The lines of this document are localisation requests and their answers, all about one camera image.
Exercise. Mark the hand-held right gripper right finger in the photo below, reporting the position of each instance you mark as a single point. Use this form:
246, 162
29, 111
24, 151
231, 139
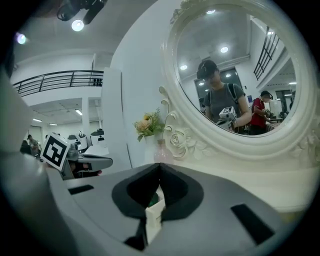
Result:
212, 225

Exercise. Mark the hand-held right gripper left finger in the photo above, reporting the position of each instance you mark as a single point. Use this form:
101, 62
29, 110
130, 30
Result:
105, 200

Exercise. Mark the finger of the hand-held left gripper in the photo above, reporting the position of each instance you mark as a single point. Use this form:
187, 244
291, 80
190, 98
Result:
100, 162

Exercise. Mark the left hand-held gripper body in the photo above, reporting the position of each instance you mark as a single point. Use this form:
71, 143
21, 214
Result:
55, 150

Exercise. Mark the small dark green round object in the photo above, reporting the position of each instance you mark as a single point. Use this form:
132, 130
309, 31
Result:
153, 199

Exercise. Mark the person's left hand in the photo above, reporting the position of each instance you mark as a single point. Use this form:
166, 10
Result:
86, 167

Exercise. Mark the white and black robot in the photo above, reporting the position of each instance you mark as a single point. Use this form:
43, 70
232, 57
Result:
81, 141
99, 141

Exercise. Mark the white vase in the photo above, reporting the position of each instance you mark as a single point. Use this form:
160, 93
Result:
150, 148

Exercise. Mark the white ornate dressing table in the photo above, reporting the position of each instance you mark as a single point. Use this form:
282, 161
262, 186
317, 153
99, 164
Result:
250, 185

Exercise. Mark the orange and yellow flower bouquet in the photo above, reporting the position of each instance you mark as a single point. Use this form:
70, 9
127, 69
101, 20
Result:
148, 123

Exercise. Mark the pink glass perfume bottle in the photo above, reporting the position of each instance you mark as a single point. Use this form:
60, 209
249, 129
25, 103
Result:
163, 153

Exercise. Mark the black balcony railing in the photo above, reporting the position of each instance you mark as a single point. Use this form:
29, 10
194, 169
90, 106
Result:
57, 74

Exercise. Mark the oval white-framed mirror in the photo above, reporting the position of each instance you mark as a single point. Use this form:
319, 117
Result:
225, 147

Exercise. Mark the round ceiling light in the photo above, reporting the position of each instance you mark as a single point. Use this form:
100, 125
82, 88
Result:
21, 38
77, 25

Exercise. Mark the black head-worn camera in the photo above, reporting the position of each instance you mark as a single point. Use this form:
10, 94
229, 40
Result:
92, 10

